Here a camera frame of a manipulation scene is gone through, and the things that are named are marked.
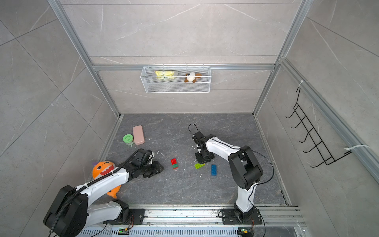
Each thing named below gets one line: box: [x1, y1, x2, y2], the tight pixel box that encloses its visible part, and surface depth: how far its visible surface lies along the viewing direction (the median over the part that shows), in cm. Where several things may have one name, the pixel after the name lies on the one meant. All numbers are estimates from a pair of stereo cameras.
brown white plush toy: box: [184, 72, 203, 83], surface depth 89 cm
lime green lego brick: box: [194, 162, 206, 170], surface depth 92 cm
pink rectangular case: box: [132, 124, 146, 146], surface depth 106 cm
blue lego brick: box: [210, 164, 218, 176], surface depth 90 cm
